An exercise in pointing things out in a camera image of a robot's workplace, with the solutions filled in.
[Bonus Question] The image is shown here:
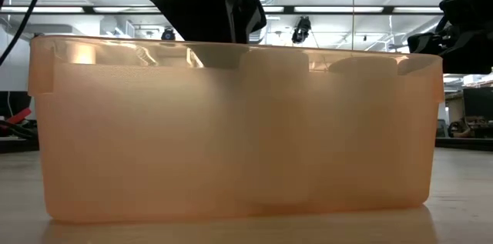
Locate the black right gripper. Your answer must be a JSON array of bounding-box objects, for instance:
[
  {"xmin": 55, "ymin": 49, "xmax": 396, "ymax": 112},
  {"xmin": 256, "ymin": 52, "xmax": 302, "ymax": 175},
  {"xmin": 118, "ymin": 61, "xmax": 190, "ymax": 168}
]
[{"xmin": 407, "ymin": 30, "xmax": 493, "ymax": 75}]

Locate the orange translucent plastic basket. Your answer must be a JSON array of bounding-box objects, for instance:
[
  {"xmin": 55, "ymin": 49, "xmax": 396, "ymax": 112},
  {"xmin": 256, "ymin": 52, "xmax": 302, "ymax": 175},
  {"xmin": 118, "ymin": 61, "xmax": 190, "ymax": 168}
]
[{"xmin": 27, "ymin": 35, "xmax": 446, "ymax": 225}]

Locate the black monitor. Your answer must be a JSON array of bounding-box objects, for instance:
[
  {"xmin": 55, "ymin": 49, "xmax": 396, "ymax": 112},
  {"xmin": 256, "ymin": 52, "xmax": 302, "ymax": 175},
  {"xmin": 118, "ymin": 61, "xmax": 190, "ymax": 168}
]
[{"xmin": 461, "ymin": 87, "xmax": 493, "ymax": 122}]

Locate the red object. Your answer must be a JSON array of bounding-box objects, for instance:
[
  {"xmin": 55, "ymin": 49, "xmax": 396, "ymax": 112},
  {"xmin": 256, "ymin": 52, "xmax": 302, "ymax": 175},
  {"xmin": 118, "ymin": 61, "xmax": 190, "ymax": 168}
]
[{"xmin": 0, "ymin": 107, "xmax": 32, "ymax": 126}]

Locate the black ceiling-hung camera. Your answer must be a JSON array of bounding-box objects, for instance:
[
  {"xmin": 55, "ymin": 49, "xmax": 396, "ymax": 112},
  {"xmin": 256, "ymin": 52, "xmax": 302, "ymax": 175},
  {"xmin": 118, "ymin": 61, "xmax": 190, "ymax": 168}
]
[
  {"xmin": 160, "ymin": 27, "xmax": 177, "ymax": 42},
  {"xmin": 291, "ymin": 15, "xmax": 312, "ymax": 45}
]

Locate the black hanging cable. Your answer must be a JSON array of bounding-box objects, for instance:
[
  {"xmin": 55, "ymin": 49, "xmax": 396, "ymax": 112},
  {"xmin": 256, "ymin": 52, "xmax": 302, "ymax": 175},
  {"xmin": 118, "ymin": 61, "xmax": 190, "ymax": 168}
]
[{"xmin": 0, "ymin": 0, "xmax": 53, "ymax": 66}]

